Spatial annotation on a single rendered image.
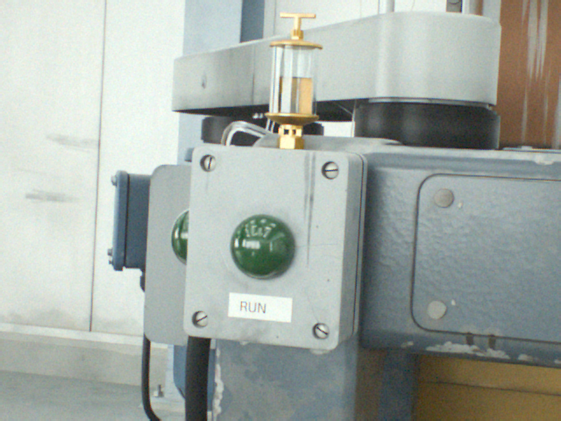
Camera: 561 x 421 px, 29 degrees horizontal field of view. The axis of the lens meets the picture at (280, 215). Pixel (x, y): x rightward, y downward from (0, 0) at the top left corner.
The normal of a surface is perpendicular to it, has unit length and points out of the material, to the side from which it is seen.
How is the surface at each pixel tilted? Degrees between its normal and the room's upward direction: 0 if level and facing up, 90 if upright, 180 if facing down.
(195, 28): 90
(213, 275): 90
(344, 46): 90
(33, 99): 90
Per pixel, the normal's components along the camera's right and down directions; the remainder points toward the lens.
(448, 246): -0.26, 0.04
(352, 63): -0.92, -0.03
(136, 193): 0.18, 0.06
